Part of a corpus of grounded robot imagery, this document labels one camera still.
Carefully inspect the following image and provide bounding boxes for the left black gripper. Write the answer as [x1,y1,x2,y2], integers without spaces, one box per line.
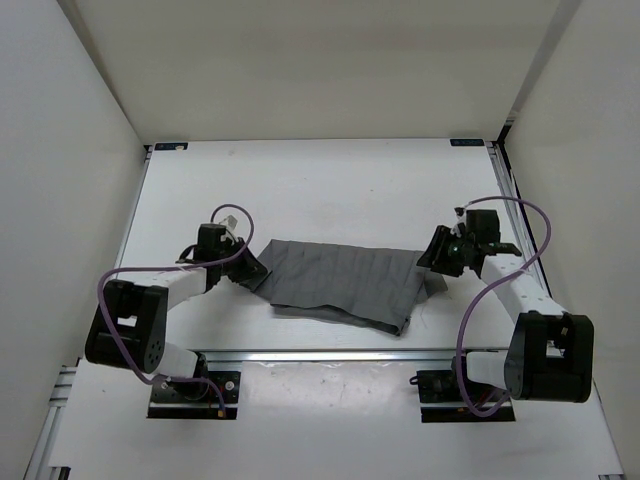
[216,237,267,283]

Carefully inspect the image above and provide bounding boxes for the grey pleated skirt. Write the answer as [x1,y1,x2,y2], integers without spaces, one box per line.
[251,239,448,336]

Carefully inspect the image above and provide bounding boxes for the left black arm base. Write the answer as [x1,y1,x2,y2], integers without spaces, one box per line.
[147,370,241,420]

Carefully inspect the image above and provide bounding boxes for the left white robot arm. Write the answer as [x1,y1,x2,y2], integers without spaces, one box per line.
[85,215,269,400]

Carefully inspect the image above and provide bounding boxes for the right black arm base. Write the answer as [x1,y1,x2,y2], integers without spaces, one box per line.
[409,370,516,424]

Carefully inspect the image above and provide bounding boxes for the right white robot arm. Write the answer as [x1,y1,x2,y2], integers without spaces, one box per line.
[417,207,595,404]

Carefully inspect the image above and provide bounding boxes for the right blue table label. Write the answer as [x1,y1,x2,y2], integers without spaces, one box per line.
[450,138,485,147]

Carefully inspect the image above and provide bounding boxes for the blue table label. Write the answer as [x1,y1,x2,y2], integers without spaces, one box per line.
[450,138,485,147]
[154,142,189,151]

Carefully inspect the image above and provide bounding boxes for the left blue table label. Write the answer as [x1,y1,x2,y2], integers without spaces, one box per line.
[154,142,189,151]

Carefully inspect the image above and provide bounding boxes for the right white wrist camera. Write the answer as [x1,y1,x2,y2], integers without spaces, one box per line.
[451,206,466,238]

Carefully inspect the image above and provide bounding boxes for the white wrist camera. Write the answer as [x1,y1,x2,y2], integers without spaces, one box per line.
[221,215,238,235]
[451,206,466,238]

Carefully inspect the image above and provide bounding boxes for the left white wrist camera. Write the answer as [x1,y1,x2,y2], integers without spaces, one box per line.
[221,215,238,235]

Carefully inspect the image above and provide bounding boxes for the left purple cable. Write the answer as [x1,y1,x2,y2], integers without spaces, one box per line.
[97,203,255,419]

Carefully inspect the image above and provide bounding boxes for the purple cable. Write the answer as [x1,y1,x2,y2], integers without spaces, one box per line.
[452,195,554,417]
[97,203,255,419]

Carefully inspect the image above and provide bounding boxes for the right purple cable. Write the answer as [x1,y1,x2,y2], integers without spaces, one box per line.
[452,195,554,417]

